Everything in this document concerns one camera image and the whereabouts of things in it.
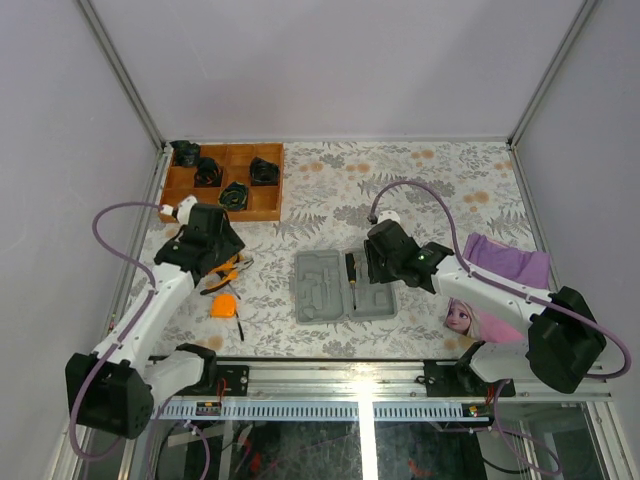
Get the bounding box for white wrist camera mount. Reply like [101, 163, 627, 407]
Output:
[368, 210, 401, 225]
[167, 195, 197, 225]

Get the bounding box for orange wooden compartment tray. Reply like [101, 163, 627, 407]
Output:
[160, 143, 284, 222]

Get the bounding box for orange black pliers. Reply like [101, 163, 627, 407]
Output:
[200, 254, 254, 296]

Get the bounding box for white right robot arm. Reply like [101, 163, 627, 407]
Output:
[364, 220, 606, 395]

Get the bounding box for small black yellow screwdriver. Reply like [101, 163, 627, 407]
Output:
[345, 253, 357, 310]

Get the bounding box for black tape roll right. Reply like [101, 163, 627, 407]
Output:
[249, 157, 280, 186]

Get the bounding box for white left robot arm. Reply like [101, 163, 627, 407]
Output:
[65, 196, 245, 439]

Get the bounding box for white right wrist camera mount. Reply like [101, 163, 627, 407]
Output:
[368, 210, 401, 225]

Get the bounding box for aluminium front rail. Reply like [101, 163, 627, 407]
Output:
[149, 357, 614, 401]

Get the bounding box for purple princess print bag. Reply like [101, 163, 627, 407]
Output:
[444, 232, 551, 346]

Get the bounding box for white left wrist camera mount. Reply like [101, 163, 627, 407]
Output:
[167, 195, 197, 225]

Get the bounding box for black tape roll top-left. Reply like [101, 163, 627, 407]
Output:
[170, 140, 201, 168]

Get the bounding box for black blue tape roll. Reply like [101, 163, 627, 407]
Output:
[218, 181, 249, 212]

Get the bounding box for grey plastic tool case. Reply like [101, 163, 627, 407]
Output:
[291, 249, 398, 325]

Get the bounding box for orange tape measure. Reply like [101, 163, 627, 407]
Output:
[210, 294, 237, 319]

